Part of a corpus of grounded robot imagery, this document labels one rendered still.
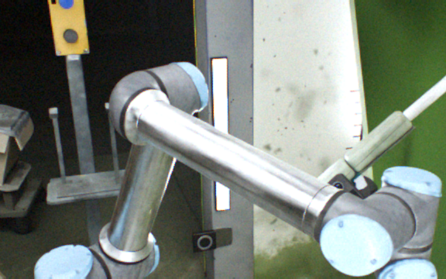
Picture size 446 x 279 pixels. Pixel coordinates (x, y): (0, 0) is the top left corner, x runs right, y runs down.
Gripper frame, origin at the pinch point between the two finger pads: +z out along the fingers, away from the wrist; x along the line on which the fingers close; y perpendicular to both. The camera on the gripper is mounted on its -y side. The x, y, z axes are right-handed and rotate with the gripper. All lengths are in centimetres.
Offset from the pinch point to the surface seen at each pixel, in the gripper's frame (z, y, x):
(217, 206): 89, 17, -56
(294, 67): 100, 1, 5
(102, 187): 84, -24, -78
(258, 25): 97, -21, 7
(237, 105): 94, -6, -21
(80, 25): 96, -68, -38
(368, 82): 50, 7, 19
